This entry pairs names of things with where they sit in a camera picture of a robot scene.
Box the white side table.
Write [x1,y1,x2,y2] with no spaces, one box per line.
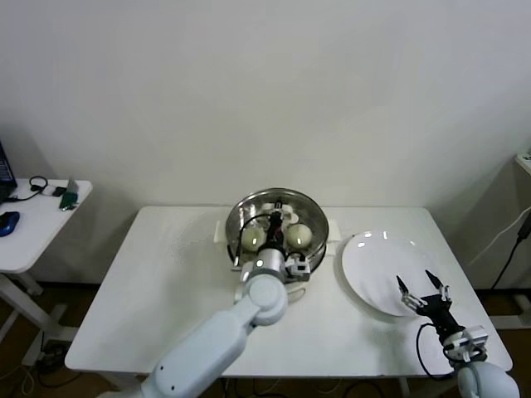
[0,177,95,366]

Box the perforated steel steamer basket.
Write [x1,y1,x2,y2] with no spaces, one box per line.
[225,188,332,274]

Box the white steamed baozi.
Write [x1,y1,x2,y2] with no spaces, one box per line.
[242,229,266,251]
[287,225,313,250]

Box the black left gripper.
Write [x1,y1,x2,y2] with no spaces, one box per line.
[264,200,295,250]

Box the large white plate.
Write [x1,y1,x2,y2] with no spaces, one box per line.
[340,231,441,318]

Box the black thin looped cable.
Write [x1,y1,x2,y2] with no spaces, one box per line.
[3,176,51,202]

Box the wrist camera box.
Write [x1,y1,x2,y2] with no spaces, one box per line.
[464,325,490,349]
[285,252,312,283]

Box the black power cable with plug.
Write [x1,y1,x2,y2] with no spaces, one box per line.
[491,215,531,291]

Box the white stand foot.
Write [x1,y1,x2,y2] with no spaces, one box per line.
[480,294,531,331]

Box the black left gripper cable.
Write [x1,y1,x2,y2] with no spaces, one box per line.
[231,213,270,269]

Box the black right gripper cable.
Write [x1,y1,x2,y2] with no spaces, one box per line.
[416,323,455,381]

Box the green circuit board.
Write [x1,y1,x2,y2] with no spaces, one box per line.
[61,177,80,211]

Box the cream electric cooking pot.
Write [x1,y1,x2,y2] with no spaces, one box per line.
[213,219,345,303]

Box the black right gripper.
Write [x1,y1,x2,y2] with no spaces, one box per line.
[396,269,462,337]

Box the floor power strip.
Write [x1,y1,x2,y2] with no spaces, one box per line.
[35,339,70,370]

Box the blue computer mouse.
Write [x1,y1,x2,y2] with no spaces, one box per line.
[0,210,22,237]

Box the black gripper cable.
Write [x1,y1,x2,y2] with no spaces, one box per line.
[416,323,455,381]
[231,213,270,269]

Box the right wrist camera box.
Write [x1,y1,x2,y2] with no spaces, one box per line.
[464,325,490,349]

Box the white power cable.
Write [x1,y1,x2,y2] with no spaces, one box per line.
[472,206,531,266]

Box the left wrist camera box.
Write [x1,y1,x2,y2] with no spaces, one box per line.
[285,252,312,283]

